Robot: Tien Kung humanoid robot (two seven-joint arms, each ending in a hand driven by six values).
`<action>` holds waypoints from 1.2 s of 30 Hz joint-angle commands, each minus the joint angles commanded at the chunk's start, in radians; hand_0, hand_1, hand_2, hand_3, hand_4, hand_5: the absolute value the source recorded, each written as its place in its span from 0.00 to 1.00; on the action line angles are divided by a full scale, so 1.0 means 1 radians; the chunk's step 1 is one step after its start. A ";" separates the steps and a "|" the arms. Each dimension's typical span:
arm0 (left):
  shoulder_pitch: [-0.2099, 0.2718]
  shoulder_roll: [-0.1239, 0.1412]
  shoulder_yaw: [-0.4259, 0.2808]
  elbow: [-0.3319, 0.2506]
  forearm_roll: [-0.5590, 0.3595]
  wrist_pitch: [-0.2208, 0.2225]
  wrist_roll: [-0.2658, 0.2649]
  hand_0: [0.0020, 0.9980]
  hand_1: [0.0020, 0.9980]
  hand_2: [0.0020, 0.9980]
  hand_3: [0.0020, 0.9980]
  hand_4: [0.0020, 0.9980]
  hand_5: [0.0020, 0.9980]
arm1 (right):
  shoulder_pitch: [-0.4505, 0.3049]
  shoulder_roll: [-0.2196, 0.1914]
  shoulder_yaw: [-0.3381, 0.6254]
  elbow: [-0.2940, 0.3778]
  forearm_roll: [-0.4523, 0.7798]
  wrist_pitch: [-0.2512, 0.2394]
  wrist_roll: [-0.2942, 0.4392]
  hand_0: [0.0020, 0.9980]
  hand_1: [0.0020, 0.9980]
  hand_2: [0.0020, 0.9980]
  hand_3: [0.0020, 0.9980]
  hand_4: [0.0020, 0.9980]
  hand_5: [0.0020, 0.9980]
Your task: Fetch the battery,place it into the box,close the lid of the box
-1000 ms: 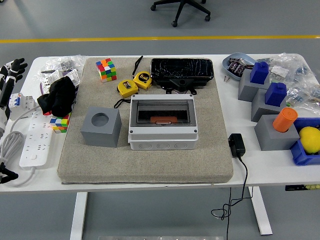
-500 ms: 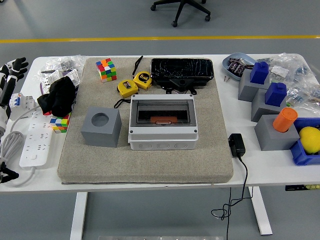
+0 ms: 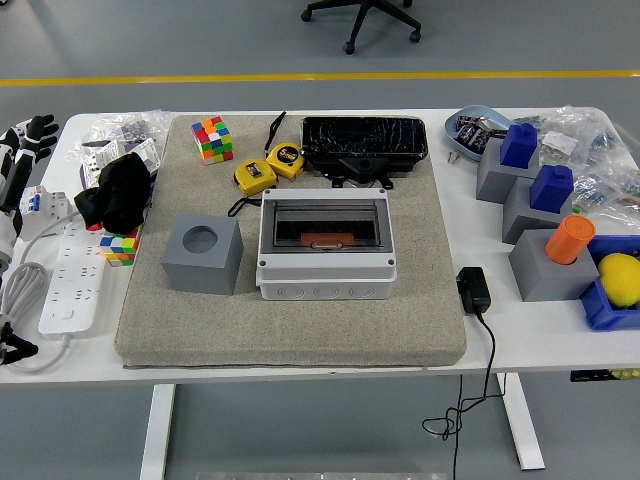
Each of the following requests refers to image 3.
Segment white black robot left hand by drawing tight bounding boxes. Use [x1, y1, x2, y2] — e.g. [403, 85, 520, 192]
[0, 114, 60, 255]

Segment orange cylinder battery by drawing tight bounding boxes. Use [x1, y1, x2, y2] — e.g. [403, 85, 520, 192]
[299, 232, 355, 250]
[544, 214, 598, 266]

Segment white circuit breaker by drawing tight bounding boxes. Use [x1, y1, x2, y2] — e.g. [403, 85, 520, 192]
[19, 184, 72, 243]

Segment black cloth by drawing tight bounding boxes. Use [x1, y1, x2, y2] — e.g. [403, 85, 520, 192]
[73, 152, 153, 235]

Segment white power strip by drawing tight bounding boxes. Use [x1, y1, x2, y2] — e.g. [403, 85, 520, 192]
[38, 222, 109, 336]

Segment small colourful puzzle cube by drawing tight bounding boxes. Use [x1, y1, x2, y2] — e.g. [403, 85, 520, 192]
[99, 225, 145, 268]

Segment clear bag of small parts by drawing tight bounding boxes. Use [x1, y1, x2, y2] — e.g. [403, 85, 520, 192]
[79, 110, 172, 151]

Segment white printed packet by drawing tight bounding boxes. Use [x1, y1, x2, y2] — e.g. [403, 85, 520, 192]
[78, 138, 162, 189]

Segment large colourful puzzle cube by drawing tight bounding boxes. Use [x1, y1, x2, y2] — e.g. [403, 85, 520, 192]
[191, 116, 236, 166]

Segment grey block with round hole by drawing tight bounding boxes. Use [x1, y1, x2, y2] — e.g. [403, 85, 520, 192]
[159, 213, 245, 296]

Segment yellow tape measure plain label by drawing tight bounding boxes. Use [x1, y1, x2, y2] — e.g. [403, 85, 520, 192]
[227, 158, 279, 218]

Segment yellow tape measure marked 5m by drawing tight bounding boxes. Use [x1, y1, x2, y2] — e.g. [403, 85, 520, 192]
[263, 110, 307, 179]

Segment white table leg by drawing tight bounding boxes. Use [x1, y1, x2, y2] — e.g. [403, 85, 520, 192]
[496, 372, 546, 472]
[139, 383, 177, 480]

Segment grey-brown fabric mat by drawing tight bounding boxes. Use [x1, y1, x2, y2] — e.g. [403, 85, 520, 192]
[114, 113, 469, 370]

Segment black glossy plastic tray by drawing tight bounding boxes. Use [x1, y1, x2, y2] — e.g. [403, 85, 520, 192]
[300, 115, 430, 175]

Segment black office chair base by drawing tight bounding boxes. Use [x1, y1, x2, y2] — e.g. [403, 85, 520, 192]
[300, 0, 423, 56]

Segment purple packets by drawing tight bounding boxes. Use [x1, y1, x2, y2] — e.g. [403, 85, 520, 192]
[453, 114, 510, 151]

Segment black power adapter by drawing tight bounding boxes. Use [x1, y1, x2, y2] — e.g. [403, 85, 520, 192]
[456, 266, 493, 316]

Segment grey block holder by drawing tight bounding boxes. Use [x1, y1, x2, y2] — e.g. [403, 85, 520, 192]
[508, 228, 601, 303]
[501, 177, 575, 246]
[475, 137, 542, 205]

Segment blue-grey bowl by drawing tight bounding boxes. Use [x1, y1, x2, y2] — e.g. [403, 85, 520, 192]
[444, 104, 515, 163]

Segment blue plastic piece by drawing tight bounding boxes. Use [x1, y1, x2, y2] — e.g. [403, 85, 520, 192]
[500, 122, 539, 168]
[529, 164, 575, 215]

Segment clear bags of components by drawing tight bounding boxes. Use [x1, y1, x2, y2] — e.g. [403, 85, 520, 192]
[514, 103, 640, 229]

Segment blue plastic bin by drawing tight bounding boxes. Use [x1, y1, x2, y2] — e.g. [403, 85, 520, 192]
[579, 234, 640, 333]

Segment black table control panel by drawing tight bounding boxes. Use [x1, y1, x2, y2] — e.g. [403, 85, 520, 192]
[570, 368, 640, 384]

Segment yellow lemon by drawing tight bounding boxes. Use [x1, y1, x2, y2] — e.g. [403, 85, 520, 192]
[597, 252, 640, 309]

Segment white power strip cable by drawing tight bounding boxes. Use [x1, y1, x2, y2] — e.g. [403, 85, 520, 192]
[0, 208, 84, 374]

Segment grey plastic enclosure box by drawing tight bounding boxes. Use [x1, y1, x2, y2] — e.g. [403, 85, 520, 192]
[254, 188, 399, 301]

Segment black plastic bracket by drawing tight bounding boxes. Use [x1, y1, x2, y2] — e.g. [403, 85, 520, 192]
[329, 157, 397, 191]

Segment black adapter cord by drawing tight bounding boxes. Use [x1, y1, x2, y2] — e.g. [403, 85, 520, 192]
[421, 308, 507, 480]

